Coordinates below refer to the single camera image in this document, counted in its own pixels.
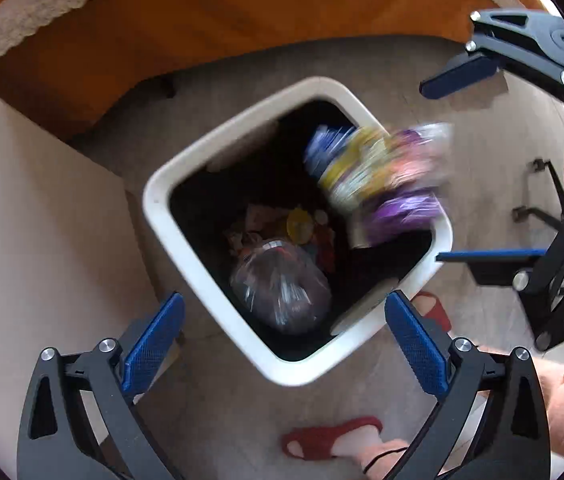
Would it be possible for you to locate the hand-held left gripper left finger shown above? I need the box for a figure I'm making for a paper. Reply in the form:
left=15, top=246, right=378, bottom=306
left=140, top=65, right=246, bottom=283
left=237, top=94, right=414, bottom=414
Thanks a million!
left=16, top=292, right=185, bottom=480

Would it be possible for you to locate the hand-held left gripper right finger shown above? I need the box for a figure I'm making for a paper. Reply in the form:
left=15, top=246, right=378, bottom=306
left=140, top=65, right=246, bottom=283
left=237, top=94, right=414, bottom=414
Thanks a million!
left=384, top=290, right=553, bottom=480

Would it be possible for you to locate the white board panel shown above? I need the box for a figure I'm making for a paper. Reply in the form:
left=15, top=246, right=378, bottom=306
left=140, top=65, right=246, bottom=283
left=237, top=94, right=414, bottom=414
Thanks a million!
left=0, top=69, right=163, bottom=391

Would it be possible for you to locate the person's foot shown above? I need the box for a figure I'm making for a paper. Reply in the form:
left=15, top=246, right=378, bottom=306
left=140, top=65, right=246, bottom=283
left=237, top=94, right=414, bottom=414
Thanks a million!
left=357, top=437, right=409, bottom=476

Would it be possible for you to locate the clear bottle with orange label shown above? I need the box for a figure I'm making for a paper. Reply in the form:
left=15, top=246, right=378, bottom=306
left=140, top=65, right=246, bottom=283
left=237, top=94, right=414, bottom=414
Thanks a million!
left=229, top=240, right=333, bottom=336

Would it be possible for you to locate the black metal frame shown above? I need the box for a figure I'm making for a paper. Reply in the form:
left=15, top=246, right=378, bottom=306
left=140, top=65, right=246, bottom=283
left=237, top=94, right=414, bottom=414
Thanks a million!
left=512, top=159, right=564, bottom=241

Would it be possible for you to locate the white square waste bin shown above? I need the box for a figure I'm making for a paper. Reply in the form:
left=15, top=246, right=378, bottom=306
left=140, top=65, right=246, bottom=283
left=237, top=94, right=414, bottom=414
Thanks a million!
left=143, top=76, right=455, bottom=387

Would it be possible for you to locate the round wooden table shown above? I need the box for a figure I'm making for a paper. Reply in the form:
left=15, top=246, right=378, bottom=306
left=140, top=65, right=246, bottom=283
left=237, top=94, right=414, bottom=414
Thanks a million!
left=0, top=0, right=548, bottom=143

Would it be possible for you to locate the red slipper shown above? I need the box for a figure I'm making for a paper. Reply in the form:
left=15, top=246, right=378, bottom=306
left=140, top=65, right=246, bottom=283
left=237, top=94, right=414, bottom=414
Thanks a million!
left=282, top=416, right=383, bottom=461
left=412, top=291, right=452, bottom=333

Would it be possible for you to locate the purple and yellow snack bag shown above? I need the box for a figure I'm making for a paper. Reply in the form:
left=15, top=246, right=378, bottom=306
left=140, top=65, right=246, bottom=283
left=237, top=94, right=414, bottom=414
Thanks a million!
left=303, top=122, right=455, bottom=251

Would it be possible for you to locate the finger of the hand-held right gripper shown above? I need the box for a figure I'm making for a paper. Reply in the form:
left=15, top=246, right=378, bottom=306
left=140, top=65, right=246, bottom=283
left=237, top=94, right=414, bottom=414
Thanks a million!
left=421, top=9, right=564, bottom=151
left=436, top=147, right=564, bottom=351

